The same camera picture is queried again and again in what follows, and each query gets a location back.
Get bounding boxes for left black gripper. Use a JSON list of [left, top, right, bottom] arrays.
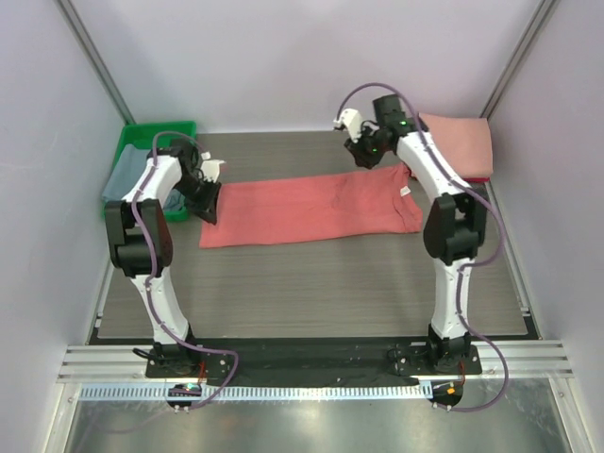
[[174, 175, 222, 225]]

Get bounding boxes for coral red t shirt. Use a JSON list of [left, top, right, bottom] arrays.
[[199, 163, 423, 249]]

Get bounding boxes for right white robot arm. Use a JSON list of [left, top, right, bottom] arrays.
[[334, 94, 487, 374]]

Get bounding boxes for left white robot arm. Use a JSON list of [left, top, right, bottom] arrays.
[[105, 131, 224, 378]]

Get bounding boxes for blue grey t shirt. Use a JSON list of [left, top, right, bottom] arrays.
[[101, 143, 185, 216]]

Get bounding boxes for green plastic bin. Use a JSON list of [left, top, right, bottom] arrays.
[[101, 121, 197, 223]]

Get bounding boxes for folded light pink t shirt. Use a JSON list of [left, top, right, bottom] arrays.
[[419, 113, 494, 178]]

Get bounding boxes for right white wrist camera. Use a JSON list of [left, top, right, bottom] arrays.
[[333, 109, 363, 143]]

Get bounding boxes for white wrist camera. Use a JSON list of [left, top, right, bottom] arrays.
[[333, 109, 363, 143], [198, 151, 226, 183]]

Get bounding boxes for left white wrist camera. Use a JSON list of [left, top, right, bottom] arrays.
[[198, 151, 226, 183]]

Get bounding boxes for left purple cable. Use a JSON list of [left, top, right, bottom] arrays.
[[130, 131, 240, 411]]

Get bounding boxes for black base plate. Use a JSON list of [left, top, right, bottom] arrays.
[[132, 337, 482, 387]]

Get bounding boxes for aluminium frame rail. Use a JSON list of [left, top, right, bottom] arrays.
[[58, 340, 574, 382]]

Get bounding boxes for white slotted cable duct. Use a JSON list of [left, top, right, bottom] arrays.
[[79, 381, 432, 402]]

